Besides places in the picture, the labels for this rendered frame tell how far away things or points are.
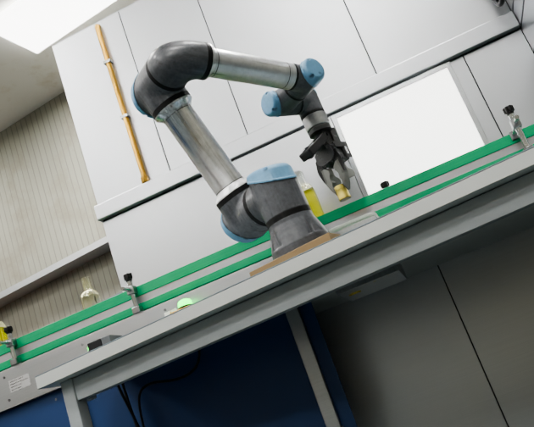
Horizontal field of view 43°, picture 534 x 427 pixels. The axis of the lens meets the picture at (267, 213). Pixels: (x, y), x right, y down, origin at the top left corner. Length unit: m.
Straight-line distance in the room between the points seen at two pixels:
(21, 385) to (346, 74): 1.50
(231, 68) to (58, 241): 5.50
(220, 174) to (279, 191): 0.20
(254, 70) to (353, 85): 0.66
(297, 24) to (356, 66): 0.28
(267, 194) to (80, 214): 5.46
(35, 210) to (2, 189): 0.54
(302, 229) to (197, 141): 0.38
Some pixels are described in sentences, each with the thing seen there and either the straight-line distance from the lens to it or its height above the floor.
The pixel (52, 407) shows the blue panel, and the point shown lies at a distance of 2.35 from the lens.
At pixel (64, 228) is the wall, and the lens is 7.12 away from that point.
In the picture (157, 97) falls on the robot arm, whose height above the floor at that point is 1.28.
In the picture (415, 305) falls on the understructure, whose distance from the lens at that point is 2.24.
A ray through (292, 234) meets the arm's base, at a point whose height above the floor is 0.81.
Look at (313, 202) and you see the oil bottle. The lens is 2.16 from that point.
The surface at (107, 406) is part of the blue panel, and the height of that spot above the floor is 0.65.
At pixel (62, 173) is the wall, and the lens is 7.25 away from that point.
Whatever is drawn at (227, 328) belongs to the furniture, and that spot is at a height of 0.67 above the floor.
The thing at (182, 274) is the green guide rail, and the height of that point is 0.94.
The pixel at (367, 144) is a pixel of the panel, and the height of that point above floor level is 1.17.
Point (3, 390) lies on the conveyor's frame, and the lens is 2.43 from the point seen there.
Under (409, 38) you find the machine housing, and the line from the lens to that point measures 2.48.
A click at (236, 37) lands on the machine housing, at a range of 2.64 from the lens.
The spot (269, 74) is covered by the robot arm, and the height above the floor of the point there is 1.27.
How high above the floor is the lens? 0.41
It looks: 17 degrees up
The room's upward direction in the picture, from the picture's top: 20 degrees counter-clockwise
